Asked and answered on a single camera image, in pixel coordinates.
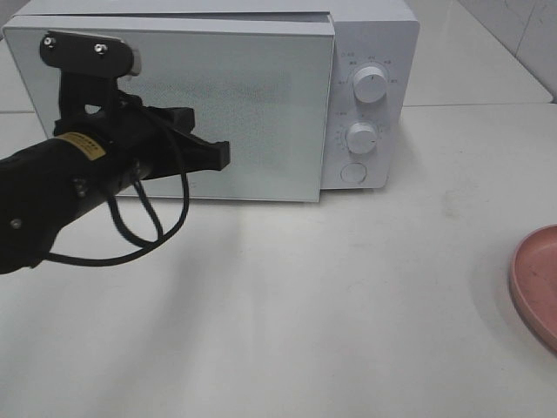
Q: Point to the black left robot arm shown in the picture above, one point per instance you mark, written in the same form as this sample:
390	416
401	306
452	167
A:
94	157

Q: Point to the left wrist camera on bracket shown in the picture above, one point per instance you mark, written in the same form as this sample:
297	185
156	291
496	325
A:
90	66

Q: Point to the white microwave door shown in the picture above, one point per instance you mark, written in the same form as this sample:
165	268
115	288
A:
257	81

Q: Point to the pink round plate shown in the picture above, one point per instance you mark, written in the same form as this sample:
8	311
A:
532	283

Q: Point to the round white door button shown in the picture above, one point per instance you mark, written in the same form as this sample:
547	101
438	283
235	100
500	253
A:
354	173

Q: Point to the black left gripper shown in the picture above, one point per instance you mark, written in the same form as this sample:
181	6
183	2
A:
137	130

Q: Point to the white dial knob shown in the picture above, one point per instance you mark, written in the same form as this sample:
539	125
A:
369	84
361	138

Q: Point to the white microwave oven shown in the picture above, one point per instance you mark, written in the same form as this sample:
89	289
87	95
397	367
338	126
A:
365	32

